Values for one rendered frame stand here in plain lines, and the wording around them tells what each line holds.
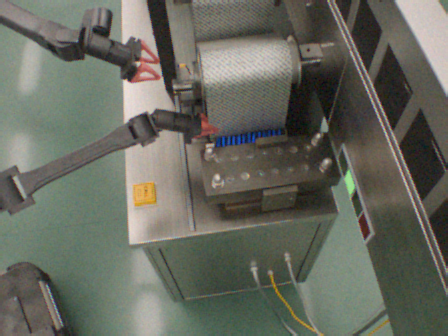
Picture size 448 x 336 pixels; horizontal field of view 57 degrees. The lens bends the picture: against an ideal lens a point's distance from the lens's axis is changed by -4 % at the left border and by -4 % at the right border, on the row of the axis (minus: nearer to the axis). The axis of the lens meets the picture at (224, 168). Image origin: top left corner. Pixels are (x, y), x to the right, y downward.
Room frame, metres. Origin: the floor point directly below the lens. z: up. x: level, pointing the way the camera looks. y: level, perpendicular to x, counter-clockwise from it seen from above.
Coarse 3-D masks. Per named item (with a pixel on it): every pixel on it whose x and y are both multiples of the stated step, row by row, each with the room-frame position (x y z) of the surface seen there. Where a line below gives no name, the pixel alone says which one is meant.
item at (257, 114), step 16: (272, 96) 0.77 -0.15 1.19; (288, 96) 0.78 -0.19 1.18; (208, 112) 0.75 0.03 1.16; (224, 112) 0.76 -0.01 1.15; (240, 112) 0.76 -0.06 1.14; (256, 112) 0.77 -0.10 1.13; (272, 112) 0.77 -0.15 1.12; (224, 128) 0.76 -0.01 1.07; (240, 128) 0.76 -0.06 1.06; (256, 128) 0.77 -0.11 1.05; (272, 128) 0.77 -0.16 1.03
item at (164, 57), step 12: (156, 0) 1.08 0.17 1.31; (156, 12) 1.08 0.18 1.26; (156, 24) 1.08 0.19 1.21; (168, 24) 1.22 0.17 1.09; (156, 36) 1.07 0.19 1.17; (168, 36) 1.08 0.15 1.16; (156, 48) 1.07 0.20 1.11; (168, 48) 1.08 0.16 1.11; (168, 60) 1.08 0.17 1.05; (168, 72) 1.08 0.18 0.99; (168, 84) 1.07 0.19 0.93
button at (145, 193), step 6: (138, 186) 0.66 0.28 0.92; (144, 186) 0.66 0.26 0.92; (150, 186) 0.65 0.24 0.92; (138, 192) 0.64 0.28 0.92; (144, 192) 0.63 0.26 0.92; (150, 192) 0.63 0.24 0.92; (138, 198) 0.61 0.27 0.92; (144, 198) 0.61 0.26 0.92; (150, 198) 0.61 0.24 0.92; (138, 204) 0.60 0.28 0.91; (144, 204) 0.60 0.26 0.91
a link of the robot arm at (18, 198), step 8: (8, 176) 0.52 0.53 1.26; (0, 184) 0.50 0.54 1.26; (8, 184) 0.50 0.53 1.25; (16, 184) 0.52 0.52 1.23; (0, 192) 0.48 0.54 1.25; (8, 192) 0.49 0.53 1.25; (16, 192) 0.49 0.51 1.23; (0, 200) 0.47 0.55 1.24; (8, 200) 0.47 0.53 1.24; (16, 200) 0.47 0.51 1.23; (24, 200) 0.48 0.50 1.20; (0, 208) 0.48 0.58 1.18; (8, 208) 0.45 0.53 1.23
